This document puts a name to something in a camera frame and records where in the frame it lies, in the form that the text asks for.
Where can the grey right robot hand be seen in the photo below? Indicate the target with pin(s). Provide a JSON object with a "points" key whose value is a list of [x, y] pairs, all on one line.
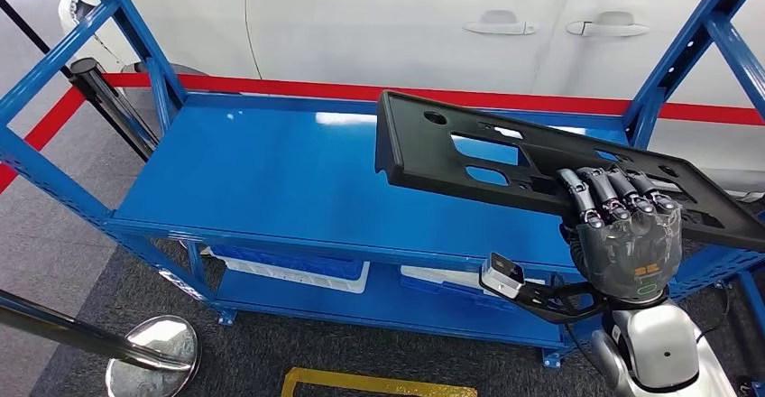
{"points": [[627, 251]]}

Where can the black plastic panel part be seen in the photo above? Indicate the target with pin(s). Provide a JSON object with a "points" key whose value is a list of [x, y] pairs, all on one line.
{"points": [[430, 155]]}

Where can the blue metal shelf rack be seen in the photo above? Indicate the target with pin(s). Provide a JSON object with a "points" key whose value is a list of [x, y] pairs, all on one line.
{"points": [[269, 167]]}

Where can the white plastic bin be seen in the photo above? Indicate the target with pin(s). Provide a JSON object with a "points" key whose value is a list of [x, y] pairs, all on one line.
{"points": [[442, 276], [299, 277]]}

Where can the white car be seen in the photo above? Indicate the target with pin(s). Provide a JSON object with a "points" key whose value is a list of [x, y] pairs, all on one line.
{"points": [[388, 24]]}

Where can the black barrier belt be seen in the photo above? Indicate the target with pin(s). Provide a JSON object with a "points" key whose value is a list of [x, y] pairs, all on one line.
{"points": [[30, 32]]}

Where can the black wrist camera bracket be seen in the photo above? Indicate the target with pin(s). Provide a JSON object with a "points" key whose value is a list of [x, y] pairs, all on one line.
{"points": [[556, 304]]}

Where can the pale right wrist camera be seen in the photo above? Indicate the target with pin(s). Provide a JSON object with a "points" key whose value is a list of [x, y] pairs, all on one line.
{"points": [[502, 275]]}

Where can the metal stanchion post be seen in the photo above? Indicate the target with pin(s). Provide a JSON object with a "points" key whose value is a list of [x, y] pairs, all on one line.
{"points": [[155, 352], [113, 107]]}

